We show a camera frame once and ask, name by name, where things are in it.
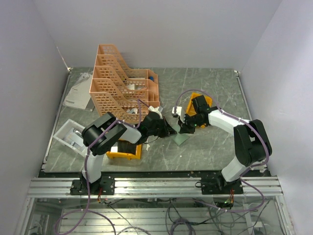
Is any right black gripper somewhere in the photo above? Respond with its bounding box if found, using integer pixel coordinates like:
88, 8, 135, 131
178, 113, 204, 135

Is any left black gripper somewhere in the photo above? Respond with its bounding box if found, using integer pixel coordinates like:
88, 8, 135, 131
148, 117, 177, 139

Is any yellow bin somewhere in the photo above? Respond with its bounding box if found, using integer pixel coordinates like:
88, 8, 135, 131
106, 140, 142, 160
186, 93, 213, 128

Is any pink file organizer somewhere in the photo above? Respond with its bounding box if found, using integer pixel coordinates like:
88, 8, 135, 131
89, 44, 160, 123

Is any white bin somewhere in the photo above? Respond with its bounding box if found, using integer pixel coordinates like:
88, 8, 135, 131
53, 119, 87, 157

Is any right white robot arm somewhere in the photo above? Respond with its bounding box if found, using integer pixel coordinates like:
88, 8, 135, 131
172, 95, 272, 194

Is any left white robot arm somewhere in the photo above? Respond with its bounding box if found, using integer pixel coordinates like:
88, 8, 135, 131
80, 112, 177, 194

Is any white paper sheet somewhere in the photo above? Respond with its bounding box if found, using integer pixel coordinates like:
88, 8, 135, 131
63, 72, 94, 111

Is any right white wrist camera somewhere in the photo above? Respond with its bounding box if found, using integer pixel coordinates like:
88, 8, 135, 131
172, 106, 184, 118

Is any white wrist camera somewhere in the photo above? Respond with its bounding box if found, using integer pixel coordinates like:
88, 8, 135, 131
148, 106, 163, 119
172, 106, 184, 118

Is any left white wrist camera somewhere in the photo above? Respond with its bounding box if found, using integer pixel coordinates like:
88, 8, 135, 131
148, 106, 163, 119

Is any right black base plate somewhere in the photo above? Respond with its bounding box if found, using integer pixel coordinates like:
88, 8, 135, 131
195, 178, 244, 195

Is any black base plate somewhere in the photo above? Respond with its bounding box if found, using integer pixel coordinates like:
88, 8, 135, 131
195, 178, 244, 195
70, 176, 115, 195

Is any aluminium rail frame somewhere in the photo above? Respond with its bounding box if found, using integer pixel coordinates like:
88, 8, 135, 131
16, 177, 295, 235

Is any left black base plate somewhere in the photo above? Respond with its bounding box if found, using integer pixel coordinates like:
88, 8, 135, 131
70, 176, 115, 195

